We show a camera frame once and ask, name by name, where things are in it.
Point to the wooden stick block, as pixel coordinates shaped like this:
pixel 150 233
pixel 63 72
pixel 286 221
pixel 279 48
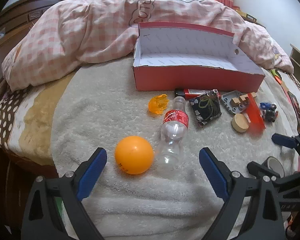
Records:
pixel 235 103

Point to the dark patterned pouch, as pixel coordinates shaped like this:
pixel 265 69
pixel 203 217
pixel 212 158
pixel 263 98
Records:
pixel 205 110

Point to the clear plastic bottle red label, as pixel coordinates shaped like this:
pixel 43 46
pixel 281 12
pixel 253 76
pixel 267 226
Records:
pixel 173 130

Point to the black phone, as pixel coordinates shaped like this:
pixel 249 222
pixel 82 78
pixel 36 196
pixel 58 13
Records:
pixel 296 107

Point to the dark wooden dresser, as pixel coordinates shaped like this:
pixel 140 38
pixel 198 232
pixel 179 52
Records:
pixel 258 22

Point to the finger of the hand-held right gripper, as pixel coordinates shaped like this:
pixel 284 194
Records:
pixel 282 140
pixel 257 168

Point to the orange plastic ball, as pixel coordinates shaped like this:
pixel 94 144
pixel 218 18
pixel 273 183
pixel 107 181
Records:
pixel 133 155

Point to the orange translucent plastic piece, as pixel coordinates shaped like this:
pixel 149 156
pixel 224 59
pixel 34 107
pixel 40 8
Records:
pixel 157 105

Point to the blue toy part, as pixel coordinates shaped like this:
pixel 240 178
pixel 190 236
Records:
pixel 263 105

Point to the orange green toy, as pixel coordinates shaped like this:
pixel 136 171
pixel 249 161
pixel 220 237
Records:
pixel 277 76

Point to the white plush blanket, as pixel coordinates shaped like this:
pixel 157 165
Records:
pixel 102 120

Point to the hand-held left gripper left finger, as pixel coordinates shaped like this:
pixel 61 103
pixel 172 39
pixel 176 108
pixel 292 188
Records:
pixel 95 170

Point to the dark wooden bed frame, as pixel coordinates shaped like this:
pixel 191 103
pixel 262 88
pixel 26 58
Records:
pixel 5 192

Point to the tape roll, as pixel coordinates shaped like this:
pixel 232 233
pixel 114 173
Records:
pixel 269 163

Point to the round wooden lid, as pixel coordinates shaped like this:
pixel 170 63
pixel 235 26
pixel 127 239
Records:
pixel 240 122

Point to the pink checked quilt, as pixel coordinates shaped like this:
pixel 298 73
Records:
pixel 77 30

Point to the brown dotted bed sheet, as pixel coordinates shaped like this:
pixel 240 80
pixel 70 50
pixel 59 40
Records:
pixel 5 120

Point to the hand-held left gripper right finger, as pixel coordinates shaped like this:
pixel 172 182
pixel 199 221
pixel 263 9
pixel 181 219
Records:
pixel 213 172

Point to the black white robot toy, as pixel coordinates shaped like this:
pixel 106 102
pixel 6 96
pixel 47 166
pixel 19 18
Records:
pixel 270 115

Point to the grey plastic plate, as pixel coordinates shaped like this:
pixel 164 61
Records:
pixel 226 102

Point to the red tube with label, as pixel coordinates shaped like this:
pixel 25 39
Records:
pixel 193 93

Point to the yellow box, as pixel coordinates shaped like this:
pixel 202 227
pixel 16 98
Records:
pixel 245 14

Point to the red cardboard box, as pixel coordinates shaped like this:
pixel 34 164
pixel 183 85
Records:
pixel 190 78

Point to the dark wooden bed headboard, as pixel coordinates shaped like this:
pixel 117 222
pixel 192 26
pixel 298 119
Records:
pixel 15 12

